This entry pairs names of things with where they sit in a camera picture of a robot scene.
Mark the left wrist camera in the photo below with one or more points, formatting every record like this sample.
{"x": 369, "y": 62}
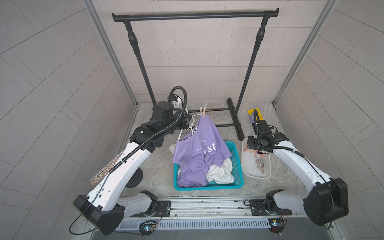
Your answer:
{"x": 176, "y": 101}

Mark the right circuit board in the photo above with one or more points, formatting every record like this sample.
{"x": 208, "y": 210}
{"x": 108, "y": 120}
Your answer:
{"x": 277, "y": 226}

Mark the black metal clothes rack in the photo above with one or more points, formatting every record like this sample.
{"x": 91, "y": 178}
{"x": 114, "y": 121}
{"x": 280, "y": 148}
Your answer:
{"x": 127, "y": 19}

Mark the white plastic clothespin tray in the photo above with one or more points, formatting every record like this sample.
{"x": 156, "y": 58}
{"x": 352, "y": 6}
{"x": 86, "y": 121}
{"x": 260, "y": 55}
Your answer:
{"x": 254, "y": 165}

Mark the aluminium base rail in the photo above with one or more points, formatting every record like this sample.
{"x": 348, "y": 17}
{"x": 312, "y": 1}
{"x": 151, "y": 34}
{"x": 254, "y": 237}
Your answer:
{"x": 208, "y": 214}

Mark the circuit board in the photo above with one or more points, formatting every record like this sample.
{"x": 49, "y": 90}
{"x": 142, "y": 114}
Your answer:
{"x": 277, "y": 226}
{"x": 147, "y": 228}

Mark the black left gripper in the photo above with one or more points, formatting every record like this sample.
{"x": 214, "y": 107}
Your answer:
{"x": 184, "y": 121}

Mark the pink clothespin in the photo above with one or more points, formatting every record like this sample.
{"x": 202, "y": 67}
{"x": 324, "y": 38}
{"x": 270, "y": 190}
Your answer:
{"x": 203, "y": 110}

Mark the purple t-shirt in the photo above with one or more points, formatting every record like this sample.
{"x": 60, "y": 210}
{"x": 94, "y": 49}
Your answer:
{"x": 197, "y": 152}

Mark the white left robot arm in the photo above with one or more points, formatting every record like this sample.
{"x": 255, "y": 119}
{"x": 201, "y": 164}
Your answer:
{"x": 103, "y": 206}

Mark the white garment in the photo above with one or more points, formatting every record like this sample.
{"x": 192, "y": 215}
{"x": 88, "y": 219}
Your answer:
{"x": 221, "y": 175}

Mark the white plastic hanger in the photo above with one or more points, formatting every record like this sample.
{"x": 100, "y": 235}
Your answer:
{"x": 190, "y": 127}

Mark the teal plastic laundry basket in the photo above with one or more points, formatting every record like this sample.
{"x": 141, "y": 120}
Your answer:
{"x": 236, "y": 173}

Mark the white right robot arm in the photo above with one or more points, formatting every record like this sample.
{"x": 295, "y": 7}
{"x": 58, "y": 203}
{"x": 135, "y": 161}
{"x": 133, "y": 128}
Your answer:
{"x": 327, "y": 199}

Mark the left circuit board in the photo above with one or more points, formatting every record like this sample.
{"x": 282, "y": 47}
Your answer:
{"x": 147, "y": 228}

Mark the black round base stand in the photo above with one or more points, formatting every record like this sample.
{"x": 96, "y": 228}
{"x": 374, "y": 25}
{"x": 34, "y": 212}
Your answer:
{"x": 135, "y": 179}

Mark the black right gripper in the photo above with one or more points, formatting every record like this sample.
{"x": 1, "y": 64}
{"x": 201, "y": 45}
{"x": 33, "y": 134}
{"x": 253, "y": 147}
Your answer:
{"x": 249, "y": 139}

